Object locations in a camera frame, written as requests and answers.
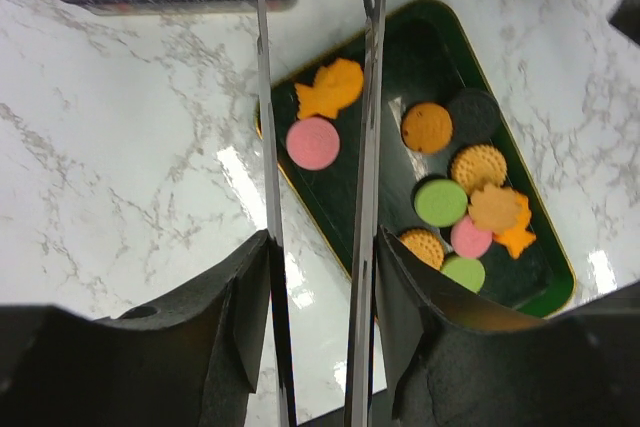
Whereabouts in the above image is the pink round cookie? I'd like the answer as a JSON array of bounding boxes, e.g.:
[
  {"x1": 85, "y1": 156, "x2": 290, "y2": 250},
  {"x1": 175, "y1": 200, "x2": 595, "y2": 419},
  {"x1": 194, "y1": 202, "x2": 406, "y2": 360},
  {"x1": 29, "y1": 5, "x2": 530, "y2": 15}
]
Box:
[
  {"x1": 286, "y1": 117, "x2": 340, "y2": 171},
  {"x1": 450, "y1": 215, "x2": 493, "y2": 259}
]

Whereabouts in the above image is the green round cookie upper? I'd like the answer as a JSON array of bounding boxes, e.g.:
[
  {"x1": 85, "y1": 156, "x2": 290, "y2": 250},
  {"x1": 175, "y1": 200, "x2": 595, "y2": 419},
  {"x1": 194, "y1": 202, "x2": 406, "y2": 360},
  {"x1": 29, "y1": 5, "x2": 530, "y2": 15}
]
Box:
[{"x1": 413, "y1": 179, "x2": 468, "y2": 227}]

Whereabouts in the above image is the orange fish cookie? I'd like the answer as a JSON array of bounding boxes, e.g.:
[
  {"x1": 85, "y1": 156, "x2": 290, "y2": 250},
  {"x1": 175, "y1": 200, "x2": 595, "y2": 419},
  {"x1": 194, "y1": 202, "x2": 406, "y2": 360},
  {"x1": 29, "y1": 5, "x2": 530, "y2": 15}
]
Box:
[
  {"x1": 294, "y1": 58, "x2": 364, "y2": 120},
  {"x1": 493, "y1": 192, "x2": 536, "y2": 259}
]

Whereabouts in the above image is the pink round cookie upper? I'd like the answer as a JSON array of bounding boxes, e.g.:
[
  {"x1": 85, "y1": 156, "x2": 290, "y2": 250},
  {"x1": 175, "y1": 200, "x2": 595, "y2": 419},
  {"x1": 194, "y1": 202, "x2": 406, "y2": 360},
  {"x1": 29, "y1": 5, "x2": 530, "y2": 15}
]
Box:
[{"x1": 286, "y1": 117, "x2": 340, "y2": 171}]

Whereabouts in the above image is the tan leaf cookie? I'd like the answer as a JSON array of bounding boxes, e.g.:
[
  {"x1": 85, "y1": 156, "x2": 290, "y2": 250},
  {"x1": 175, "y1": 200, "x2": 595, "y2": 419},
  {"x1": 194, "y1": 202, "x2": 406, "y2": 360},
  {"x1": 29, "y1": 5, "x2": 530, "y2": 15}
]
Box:
[{"x1": 468, "y1": 184, "x2": 522, "y2": 234}]

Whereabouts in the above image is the green round cookie lower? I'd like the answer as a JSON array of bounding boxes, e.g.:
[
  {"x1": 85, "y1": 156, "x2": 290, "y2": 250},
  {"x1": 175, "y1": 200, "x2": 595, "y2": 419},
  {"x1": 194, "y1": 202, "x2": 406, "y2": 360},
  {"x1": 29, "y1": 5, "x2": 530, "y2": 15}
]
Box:
[{"x1": 440, "y1": 255, "x2": 486, "y2": 293}]

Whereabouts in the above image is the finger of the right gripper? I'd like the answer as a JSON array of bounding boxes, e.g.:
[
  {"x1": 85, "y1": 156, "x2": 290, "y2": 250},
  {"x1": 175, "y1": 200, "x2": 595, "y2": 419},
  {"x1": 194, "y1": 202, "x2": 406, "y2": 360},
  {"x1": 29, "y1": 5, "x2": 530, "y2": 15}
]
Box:
[{"x1": 608, "y1": 0, "x2": 640, "y2": 46}]

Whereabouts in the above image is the black rectangular tray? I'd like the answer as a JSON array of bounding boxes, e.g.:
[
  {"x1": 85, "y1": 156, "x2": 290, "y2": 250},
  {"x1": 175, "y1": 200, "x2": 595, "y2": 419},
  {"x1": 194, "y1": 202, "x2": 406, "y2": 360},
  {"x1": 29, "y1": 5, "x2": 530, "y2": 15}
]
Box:
[{"x1": 272, "y1": 0, "x2": 575, "y2": 317}]

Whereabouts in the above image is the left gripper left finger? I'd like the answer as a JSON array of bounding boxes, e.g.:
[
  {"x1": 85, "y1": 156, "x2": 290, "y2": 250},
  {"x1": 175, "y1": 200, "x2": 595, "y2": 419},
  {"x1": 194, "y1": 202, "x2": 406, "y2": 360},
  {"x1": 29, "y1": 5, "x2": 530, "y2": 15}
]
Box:
[{"x1": 1, "y1": 231, "x2": 269, "y2": 426}]

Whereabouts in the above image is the pink round cookie lower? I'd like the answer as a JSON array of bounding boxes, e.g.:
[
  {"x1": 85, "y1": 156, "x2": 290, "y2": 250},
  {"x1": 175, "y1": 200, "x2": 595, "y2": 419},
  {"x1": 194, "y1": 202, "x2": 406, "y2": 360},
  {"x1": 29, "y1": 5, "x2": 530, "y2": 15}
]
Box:
[{"x1": 450, "y1": 215, "x2": 493, "y2": 259}]

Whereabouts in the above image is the black sandwich cookie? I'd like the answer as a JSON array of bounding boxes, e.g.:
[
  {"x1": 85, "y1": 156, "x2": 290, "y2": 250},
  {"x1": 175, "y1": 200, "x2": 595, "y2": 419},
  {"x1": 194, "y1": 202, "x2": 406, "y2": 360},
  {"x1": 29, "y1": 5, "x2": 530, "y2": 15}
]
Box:
[{"x1": 446, "y1": 88, "x2": 501, "y2": 144}]

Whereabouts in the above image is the dotted tan cookie middle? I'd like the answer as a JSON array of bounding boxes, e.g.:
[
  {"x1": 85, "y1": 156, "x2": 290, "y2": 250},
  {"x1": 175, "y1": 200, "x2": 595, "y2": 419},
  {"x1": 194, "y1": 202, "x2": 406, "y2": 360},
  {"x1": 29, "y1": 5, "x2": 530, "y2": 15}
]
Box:
[{"x1": 399, "y1": 228, "x2": 445, "y2": 270}]

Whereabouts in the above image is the dotted tan cookie upper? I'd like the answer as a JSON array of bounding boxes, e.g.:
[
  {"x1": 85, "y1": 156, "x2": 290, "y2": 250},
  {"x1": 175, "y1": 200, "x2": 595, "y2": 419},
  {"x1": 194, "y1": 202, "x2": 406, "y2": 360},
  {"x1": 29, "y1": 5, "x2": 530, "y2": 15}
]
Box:
[{"x1": 450, "y1": 144, "x2": 507, "y2": 195}]

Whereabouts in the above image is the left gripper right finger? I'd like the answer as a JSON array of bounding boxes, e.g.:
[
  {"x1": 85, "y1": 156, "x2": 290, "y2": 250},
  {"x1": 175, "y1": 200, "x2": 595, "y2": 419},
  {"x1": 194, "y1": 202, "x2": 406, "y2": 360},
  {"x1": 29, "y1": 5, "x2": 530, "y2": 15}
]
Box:
[{"x1": 375, "y1": 228, "x2": 639, "y2": 426}]

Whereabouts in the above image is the green round cookie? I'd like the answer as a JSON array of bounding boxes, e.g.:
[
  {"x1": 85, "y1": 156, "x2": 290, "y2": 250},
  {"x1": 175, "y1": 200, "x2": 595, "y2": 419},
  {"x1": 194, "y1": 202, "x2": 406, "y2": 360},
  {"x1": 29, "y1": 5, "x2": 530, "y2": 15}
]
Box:
[
  {"x1": 440, "y1": 255, "x2": 486, "y2": 293},
  {"x1": 413, "y1": 179, "x2": 468, "y2": 227}
]

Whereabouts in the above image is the orange fish cookie lower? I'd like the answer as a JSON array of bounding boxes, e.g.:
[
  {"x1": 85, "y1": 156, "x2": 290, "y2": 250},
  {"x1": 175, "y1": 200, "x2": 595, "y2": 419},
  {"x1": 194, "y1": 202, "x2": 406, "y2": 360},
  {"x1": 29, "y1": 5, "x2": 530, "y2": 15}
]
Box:
[{"x1": 493, "y1": 192, "x2": 536, "y2": 259}]

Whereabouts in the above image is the dotted tan cookie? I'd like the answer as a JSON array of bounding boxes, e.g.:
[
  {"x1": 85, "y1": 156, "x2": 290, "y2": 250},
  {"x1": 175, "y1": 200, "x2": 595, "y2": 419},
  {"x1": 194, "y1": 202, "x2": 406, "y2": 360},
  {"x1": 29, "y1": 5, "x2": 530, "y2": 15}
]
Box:
[
  {"x1": 399, "y1": 228, "x2": 445, "y2": 270},
  {"x1": 450, "y1": 144, "x2": 507, "y2": 195}
]

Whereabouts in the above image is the orange fish cookie upper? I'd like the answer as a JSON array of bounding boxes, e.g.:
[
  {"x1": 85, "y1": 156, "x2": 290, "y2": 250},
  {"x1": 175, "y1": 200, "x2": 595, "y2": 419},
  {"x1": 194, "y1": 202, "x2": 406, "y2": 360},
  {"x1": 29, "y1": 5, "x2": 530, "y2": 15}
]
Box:
[{"x1": 294, "y1": 58, "x2": 364, "y2": 120}]

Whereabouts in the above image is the orange round cookie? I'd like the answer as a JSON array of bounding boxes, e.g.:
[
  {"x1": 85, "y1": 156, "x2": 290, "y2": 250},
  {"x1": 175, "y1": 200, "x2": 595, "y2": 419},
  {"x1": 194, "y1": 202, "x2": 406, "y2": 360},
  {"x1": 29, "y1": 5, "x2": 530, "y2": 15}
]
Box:
[{"x1": 401, "y1": 102, "x2": 453, "y2": 154}]

